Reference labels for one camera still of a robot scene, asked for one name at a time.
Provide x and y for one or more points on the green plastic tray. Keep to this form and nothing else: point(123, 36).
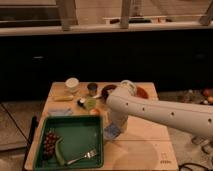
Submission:
point(79, 134)

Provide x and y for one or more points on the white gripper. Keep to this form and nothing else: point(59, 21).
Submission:
point(119, 119)

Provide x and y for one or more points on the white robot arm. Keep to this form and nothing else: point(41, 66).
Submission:
point(192, 118)

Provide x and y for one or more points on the green cup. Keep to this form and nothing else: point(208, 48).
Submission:
point(90, 103)

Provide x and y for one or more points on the blue sponge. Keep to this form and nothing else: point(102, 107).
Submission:
point(111, 132)

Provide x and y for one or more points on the light blue cloth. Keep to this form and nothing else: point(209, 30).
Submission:
point(60, 112)

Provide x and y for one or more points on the red apple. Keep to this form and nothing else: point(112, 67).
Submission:
point(94, 111)

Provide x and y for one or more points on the white cup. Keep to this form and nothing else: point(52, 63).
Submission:
point(72, 84)

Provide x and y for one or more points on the bunch of dark grapes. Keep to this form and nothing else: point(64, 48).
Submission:
point(49, 145)

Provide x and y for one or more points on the silver fork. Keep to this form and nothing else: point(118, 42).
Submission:
point(87, 155)

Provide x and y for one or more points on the orange bowl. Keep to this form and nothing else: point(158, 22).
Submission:
point(142, 93)

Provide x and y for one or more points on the dark brown bowl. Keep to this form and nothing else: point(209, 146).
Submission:
point(107, 90)

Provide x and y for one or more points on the small black white object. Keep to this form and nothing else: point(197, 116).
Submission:
point(81, 102)

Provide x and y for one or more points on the dark metal cup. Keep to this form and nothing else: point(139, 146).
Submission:
point(92, 89)

